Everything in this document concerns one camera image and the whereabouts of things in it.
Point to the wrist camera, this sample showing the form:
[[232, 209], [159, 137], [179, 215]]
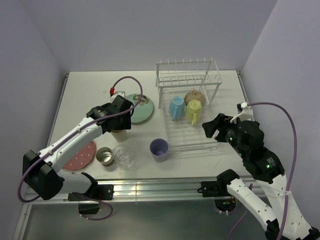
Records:
[[113, 93], [245, 113]]

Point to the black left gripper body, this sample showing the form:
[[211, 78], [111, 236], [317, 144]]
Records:
[[124, 123]]

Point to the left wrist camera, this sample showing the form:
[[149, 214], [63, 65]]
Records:
[[113, 93]]

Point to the pink speckled plate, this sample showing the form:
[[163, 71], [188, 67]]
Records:
[[82, 158]]

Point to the clear glass tumbler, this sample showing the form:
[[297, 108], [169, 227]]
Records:
[[122, 155]]

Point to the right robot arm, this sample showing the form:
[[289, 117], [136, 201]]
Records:
[[281, 217]]

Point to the aluminium table edge rail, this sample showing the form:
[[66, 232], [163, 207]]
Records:
[[153, 190]]

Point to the metal tin cup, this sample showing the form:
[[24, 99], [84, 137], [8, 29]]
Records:
[[105, 156]]

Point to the white wire dish rack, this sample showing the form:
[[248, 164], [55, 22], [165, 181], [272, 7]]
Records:
[[177, 79]]

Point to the beige plastic cup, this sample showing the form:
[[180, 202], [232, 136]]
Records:
[[119, 135]]

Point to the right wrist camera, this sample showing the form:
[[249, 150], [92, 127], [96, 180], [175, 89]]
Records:
[[245, 113]]

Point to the yellow-green faceted mug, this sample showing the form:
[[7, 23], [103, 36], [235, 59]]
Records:
[[193, 112]]

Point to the floral ceramic bowl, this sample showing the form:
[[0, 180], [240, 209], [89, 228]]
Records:
[[194, 95]]

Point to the blue ceramic mug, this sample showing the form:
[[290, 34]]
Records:
[[176, 108]]

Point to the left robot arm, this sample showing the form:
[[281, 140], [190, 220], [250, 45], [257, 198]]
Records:
[[41, 170]]

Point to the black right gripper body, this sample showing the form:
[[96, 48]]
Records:
[[225, 125]]

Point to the green floral plate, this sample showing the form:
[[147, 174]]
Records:
[[142, 111]]

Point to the purple plastic cup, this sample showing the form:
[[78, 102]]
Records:
[[159, 149]]

